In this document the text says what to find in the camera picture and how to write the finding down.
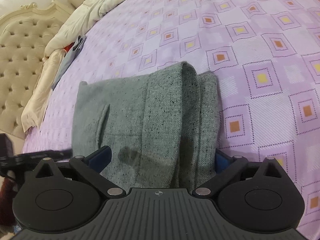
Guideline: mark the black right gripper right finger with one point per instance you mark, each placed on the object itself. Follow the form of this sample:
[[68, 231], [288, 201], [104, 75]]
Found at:
[[228, 170]]

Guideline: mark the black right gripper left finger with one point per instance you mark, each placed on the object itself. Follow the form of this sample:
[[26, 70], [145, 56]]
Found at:
[[89, 168]]

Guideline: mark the cream pillow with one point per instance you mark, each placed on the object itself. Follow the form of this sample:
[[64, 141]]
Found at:
[[34, 111]]

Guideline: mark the beige tufted headboard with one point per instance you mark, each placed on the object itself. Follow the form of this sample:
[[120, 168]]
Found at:
[[24, 35]]

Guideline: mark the red cloth item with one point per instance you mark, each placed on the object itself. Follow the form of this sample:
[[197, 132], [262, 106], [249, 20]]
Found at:
[[68, 48]]

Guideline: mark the purple checkered bed sheet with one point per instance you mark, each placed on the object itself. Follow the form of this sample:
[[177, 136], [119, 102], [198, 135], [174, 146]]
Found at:
[[265, 54]]

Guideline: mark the folded grey-blue garment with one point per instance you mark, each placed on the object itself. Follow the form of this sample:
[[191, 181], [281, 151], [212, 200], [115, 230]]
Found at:
[[69, 58]]

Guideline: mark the cream duvet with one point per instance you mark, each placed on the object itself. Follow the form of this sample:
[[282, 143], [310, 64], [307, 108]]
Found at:
[[80, 22]]

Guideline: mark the grey knit pants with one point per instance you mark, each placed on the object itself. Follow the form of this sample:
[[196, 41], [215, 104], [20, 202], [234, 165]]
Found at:
[[162, 128]]

